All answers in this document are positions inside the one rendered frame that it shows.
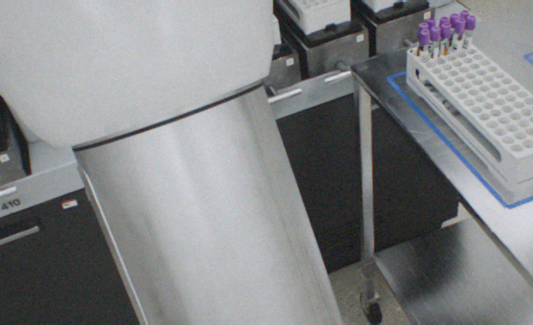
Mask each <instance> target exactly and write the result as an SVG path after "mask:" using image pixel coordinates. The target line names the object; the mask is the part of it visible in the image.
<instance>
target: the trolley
mask: <svg viewBox="0 0 533 325"><path fill-rule="evenodd" d="M472 44H473V45H474V46H475V47H476V48H477V49H478V50H479V51H480V52H482V53H483V54H484V55H485V56H487V57H488V58H489V59H490V60H492V61H493V62H494V63H495V64H496V65H497V66H498V67H499V68H500V69H501V70H503V71H504V72H505V73H506V74H509V75H510V76H511V77H512V78H514V79H515V80H516V81H517V82H518V83H520V84H521V85H522V86H523V87H525V88H526V89H527V90H528V91H529V92H531V94H533V7H532V8H529V9H524V10H521V11H518V12H516V13H513V14H510V15H506V16H502V17H499V18H496V19H493V20H491V21H486V22H483V23H481V24H477V25H475V29H474V32H473V38H472ZM416 47H417V45H415V46H410V47H407V48H404V49H401V50H398V51H395V52H391V53H388V54H384V55H382V56H379V57H376V58H372V59H369V60H366V61H363V62H360V63H357V64H353V65H351V72H352V75H353V88H354V108H355V127H356V146H357V166H358V202H359V222H360V241H361V261H362V279H363V293H361V294H360V303H361V306H362V309H363V311H364V313H365V316H366V318H367V320H368V321H369V323H370V324H372V325H377V324H379V323H381V322H382V313H381V310H380V306H379V296H378V294H377V292H376V290H375V270H374V265H375V267H376V268H377V270H378V272H379V273H380V274H381V276H382V278H383V280H384V281H385V284H386V286H387V287H388V288H389V290H390V292H391V293H392V295H393V296H394V298H395V300H396V302H397V303H398V304H399V306H401V308H402V310H403V311H404V313H405V314H406V316H407V318H408V320H409V321H410V322H411V324H412V325H533V185H531V186H528V187H525V188H522V189H519V190H517V191H514V192H513V191H508V190H507V189H506V188H505V187H504V186H503V185H502V184H501V183H500V182H499V181H498V180H497V179H496V178H495V177H494V175H493V174H492V173H491V172H490V171H489V170H488V167H487V165H486V164H485V163H484V162H483V161H482V160H481V159H480V158H479V157H478V156H477V155H476V154H475V152H474V151H473V150H472V149H471V148H470V147H469V146H468V145H467V144H466V143H465V142H464V141H463V140H462V139H461V138H459V136H458V135H457V134H456V133H455V132H454V131H453V130H452V129H451V128H450V127H449V126H448V125H447V124H446V123H445V122H444V120H443V119H442V118H441V117H440V116H439V115H438V114H437V113H436V112H435V111H434V110H433V109H432V108H431V107H430V106H429V104H428V103H427V102H426V100H425V99H424V98H423V97H422V96H419V95H418V94H417V93H416V92H415V91H414V90H413V89H412V88H411V87H410V85H409V84H408V83H407V52H408V51H409V50H411V49H414V48H416ZM371 99H372V100H373V101H374V102H375V103H376V104H377V105H378V106H379V108H380V109H381V110H382V111H383V113H384V114H385V115H386V116H387V117H388V119H389V120H390V121H391V122H392V123H393V125H394V126H395V127H396V128H397V130H398V131H399V132H400V133H401V135H402V136H403V137H404V138H406V139H407V141H408V142H409V143H410V144H411V145H412V146H413V147H414V148H415V149H416V151H417V152H418V153H419V154H420V155H421V157H422V158H423V159H424V160H425V162H426V164H427V165H428V166H429V167H430V169H431V170H432V171H433V172H434V173H435V175H436V176H437V177H438V178H439V179H440V180H441V181H442V182H443V183H444V185H445V186H446V187H447V188H448V189H449V191H450V192H451V193H452V194H453V196H454V197H455V198H456V199H457V200H458V202H460V203H461V204H462V205H463V207H464V208H465V209H466V210H467V211H468V213H469V214H470V215H471V216H472V217H470V218H465V219H464V220H463V221H461V222H457V223H455V224H451V225H449V226H446V227H444V228H442V229H439V230H435V231H433V232H430V233H428V234H425V235H423V236H419V237H416V238H414V239H412V240H409V241H407V242H402V243H400V244H397V245H395V246H393V247H390V248H386V249H384V250H382V251H379V252H376V253H375V254H374V232H373V193H372V154H371Z"/></svg>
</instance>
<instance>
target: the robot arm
mask: <svg viewBox="0 0 533 325"><path fill-rule="evenodd" d="M273 46H274V35H273V0H0V96H2V98H4V100H5V101H6V102H8V104H10V105H11V107H12V108H13V109H14V110H15V111H16V112H17V115H18V116H19V118H20V119H21V121H22V122H23V123H24V124H25V126H26V127H27V128H28V129H29V130H31V131H32V132H33V133H34V134H36V135H37V136H38V137H39V138H41V139H42V140H43V141H45V142H46V143H47V144H49V145H50V146H51V147H52V148H53V149H56V150H57V149H62V148H65V147H69V146H71V148H72V150H73V152H74V155H75V157H76V160H77V163H78V166H77V170H78V173H79V175H80V177H81V179H82V182H83V185H84V187H85V189H86V192H87V194H88V196H89V200H90V202H91V205H92V206H93V209H94V211H95V215H96V216H97V219H98V222H99V225H100V226H101V230H102V233H103V235H104V237H105V239H106V241H107V243H108V245H109V248H110V249H111V252H112V254H113V257H114V260H115V262H116V264H117V267H118V269H119V272H120V275H121V277H122V280H123V282H124V285H125V287H126V290H127V292H128V295H129V297H130V299H131V301H132V305H133V308H134V309H135V312H136V314H137V317H138V319H139V322H140V324H141V325H345V323H344V321H343V318H341V315H340V311H339V308H338V305H337V303H336V300H335V297H334V293H333V290H332V287H331V284H330V282H329V279H328V275H327V272H326V269H325V267H324V264H323V261H322V257H321V254H320V251H319V248H318V246H317V243H316V239H315V236H314V233H313V231H312V229H311V226H310V222H309V218H308V215H307V212H306V210H305V207H304V204H303V200H302V197H301V194H300V192H299V189H298V186H297V182H296V179H295V177H294V174H293V172H292V169H291V165H290V162H289V158H288V156H287V153H286V150H285V146H284V145H283V143H282V140H281V137H280V135H279V130H278V127H277V126H276V123H275V120H274V117H273V113H272V110H271V108H270V105H269V102H268V99H267V94H266V91H265V89H264V86H263V83H262V81H261V79H262V78H263V77H265V76H267V75H268V73H269V69H270V64H271V60H272V55H273Z"/></svg>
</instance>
